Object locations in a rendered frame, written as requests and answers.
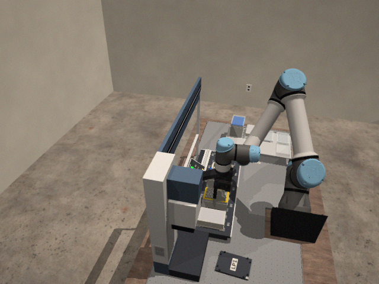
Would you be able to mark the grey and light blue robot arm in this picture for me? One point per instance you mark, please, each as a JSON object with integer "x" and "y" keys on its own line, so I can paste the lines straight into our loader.
{"x": 305, "y": 170}

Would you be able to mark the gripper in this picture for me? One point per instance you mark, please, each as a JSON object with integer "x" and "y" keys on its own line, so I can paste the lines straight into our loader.
{"x": 225, "y": 180}

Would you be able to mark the yellow tip rack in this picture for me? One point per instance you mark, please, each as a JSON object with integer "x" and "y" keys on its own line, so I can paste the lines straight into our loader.
{"x": 208, "y": 199}

